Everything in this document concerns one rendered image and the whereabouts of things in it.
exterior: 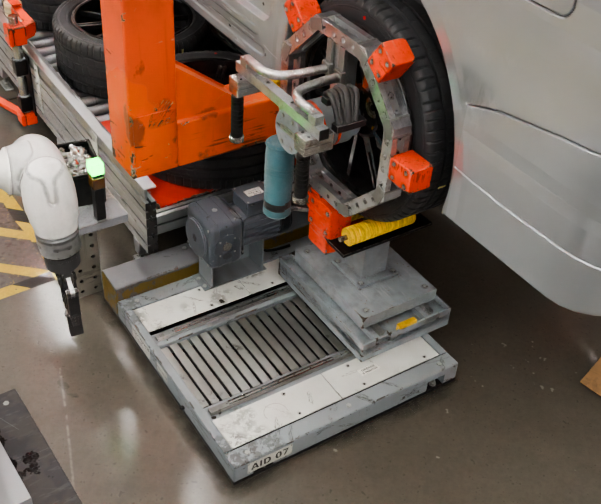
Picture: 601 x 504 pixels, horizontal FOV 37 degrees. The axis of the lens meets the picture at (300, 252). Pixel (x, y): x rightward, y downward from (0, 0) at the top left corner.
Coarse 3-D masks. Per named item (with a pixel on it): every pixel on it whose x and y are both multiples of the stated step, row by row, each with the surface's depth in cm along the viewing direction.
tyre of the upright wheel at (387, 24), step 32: (352, 0) 242; (384, 0) 240; (416, 0) 242; (384, 32) 234; (416, 32) 233; (416, 64) 229; (416, 96) 231; (448, 96) 232; (416, 128) 235; (448, 128) 234; (448, 160) 239; (416, 192) 244
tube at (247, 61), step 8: (328, 40) 241; (328, 48) 243; (240, 56) 247; (248, 56) 245; (328, 56) 244; (248, 64) 245; (256, 64) 242; (320, 64) 244; (328, 64) 244; (256, 72) 243; (264, 72) 240; (272, 72) 240; (280, 72) 240; (288, 72) 240; (296, 72) 241; (304, 72) 241; (312, 72) 242; (320, 72) 244; (328, 72) 245
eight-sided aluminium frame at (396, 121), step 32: (320, 32) 252; (352, 32) 239; (288, 64) 264; (384, 96) 230; (384, 128) 232; (320, 160) 277; (384, 160) 237; (320, 192) 271; (352, 192) 267; (384, 192) 242
